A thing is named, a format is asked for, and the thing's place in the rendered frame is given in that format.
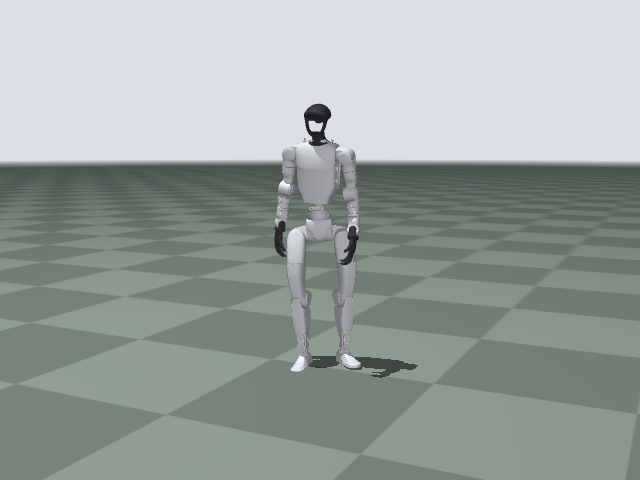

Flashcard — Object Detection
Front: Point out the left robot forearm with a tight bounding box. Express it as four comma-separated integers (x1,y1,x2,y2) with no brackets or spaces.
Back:
346,187,360,236

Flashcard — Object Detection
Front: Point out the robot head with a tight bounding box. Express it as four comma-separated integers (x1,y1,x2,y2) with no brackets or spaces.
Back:
304,104,331,146

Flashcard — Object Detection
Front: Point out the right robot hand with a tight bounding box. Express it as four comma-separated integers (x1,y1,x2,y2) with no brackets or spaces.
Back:
274,221,287,257

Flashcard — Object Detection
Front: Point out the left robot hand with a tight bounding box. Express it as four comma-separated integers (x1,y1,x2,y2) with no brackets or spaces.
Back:
340,226,359,265

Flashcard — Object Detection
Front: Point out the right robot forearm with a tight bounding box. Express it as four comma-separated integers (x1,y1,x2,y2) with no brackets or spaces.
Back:
274,182,291,228

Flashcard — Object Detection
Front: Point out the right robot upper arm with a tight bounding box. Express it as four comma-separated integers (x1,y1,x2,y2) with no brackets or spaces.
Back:
279,144,298,196

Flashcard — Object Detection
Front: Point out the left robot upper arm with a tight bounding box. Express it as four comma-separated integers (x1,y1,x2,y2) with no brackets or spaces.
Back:
335,146,357,201

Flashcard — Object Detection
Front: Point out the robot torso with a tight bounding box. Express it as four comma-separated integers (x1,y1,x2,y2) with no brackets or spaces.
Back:
295,138,341,242

